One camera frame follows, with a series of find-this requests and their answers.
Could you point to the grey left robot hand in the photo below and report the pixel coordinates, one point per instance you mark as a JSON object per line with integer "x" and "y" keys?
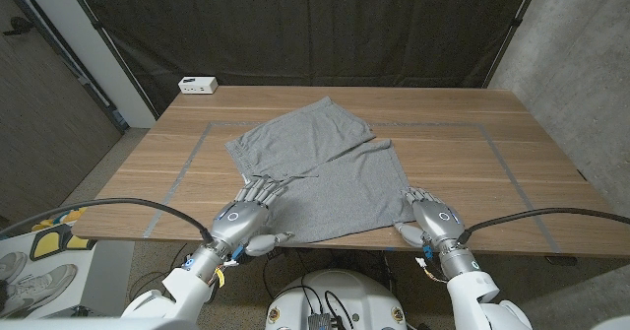
{"x": 241, "y": 221}

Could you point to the white power strip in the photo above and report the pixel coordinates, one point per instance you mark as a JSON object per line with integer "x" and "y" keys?
{"x": 198, "y": 85}

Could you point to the grey shorts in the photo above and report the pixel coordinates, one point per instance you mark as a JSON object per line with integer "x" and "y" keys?
{"x": 320, "y": 172}

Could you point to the black backdrop curtain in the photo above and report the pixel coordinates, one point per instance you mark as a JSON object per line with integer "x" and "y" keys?
{"x": 305, "y": 29}

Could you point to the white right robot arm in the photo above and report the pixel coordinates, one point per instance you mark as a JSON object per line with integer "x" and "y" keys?
{"x": 472, "y": 295}

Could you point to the grey electronics box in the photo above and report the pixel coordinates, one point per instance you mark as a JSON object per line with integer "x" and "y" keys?
{"x": 322, "y": 321}

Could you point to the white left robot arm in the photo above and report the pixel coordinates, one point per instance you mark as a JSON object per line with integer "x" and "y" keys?
{"x": 187, "y": 290}

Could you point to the yellow teal floor object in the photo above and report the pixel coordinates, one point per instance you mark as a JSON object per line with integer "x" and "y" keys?
{"x": 69, "y": 217}

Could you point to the white shoe print board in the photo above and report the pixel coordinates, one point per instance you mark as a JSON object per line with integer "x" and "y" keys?
{"x": 34, "y": 281}

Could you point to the black backdrop stand pole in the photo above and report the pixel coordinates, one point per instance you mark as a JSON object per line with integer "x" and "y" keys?
{"x": 98, "y": 27}
{"x": 514, "y": 22}

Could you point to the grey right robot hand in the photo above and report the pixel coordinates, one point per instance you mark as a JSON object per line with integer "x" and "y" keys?
{"x": 438, "y": 221}

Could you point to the dark brown door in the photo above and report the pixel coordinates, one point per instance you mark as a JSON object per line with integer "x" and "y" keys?
{"x": 44, "y": 123}

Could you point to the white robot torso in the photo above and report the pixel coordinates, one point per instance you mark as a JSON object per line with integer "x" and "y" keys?
{"x": 98, "y": 324}

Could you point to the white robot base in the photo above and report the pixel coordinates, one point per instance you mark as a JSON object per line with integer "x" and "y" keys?
{"x": 354, "y": 290}

